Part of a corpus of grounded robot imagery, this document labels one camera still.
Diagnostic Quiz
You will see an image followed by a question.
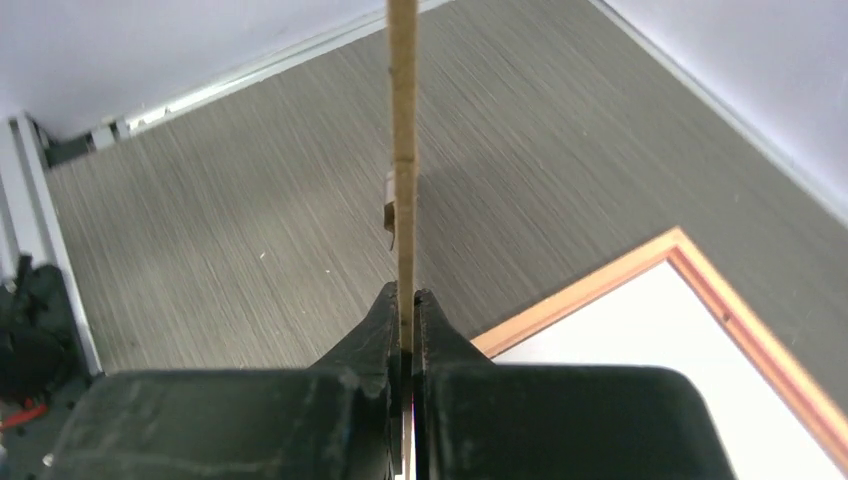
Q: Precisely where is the pink wooden picture frame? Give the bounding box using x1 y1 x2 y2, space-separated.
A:
474 228 847 479

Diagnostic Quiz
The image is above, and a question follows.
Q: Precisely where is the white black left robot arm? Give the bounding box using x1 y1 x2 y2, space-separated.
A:
1 254 88 405

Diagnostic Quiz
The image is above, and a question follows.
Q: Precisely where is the brown backing board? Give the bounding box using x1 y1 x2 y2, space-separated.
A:
387 0 419 352

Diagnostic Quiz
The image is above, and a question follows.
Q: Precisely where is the aluminium left rail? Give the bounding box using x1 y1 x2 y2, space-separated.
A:
1 113 103 377

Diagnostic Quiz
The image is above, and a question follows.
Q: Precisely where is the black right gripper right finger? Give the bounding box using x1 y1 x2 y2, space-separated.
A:
412 289 734 479

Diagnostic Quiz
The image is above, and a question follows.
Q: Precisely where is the mountain landscape photo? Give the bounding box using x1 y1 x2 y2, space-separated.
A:
494 261 845 479

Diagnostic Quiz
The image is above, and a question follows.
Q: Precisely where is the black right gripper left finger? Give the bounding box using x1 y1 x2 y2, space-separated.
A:
41 283 403 480

